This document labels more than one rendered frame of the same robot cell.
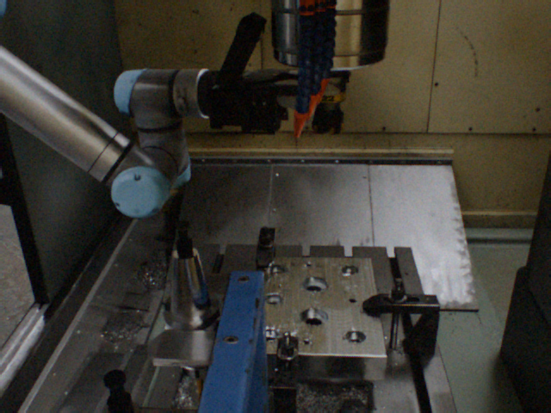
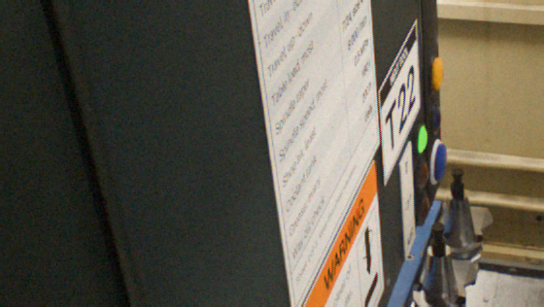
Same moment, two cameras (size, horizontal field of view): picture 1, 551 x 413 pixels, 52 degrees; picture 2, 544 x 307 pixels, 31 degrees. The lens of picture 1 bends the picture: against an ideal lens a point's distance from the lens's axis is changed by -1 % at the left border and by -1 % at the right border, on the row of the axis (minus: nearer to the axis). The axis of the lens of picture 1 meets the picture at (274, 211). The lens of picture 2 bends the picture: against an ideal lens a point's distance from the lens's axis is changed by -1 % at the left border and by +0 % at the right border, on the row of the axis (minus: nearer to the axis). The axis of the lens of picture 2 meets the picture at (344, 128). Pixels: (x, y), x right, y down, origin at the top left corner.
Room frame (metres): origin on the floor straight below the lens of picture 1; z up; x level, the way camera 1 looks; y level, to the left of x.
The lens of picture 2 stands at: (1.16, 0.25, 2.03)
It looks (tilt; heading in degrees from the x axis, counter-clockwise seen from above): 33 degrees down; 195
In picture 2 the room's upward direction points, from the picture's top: 5 degrees counter-clockwise
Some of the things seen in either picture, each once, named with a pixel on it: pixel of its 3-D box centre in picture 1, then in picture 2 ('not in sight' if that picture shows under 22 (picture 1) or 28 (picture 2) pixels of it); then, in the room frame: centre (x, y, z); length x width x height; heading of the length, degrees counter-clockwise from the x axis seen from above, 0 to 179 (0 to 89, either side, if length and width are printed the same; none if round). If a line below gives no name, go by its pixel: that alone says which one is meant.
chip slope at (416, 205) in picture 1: (318, 239); not in sight; (1.47, -0.13, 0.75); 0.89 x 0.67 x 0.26; 86
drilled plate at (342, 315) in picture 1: (313, 311); not in sight; (0.84, -0.07, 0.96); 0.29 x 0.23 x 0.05; 176
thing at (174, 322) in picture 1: (192, 314); not in sight; (0.51, 0.09, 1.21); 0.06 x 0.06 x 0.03
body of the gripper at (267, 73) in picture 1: (246, 99); not in sight; (0.85, 0.04, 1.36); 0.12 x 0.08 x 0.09; 71
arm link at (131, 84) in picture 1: (153, 95); not in sight; (0.90, 0.19, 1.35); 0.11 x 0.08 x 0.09; 71
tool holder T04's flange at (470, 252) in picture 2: not in sight; (458, 244); (0.18, 0.12, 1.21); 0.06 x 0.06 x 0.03
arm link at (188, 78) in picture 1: (196, 94); not in sight; (0.87, 0.12, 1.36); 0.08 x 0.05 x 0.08; 161
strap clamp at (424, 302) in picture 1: (399, 315); not in sight; (0.81, -0.22, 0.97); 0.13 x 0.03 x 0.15; 86
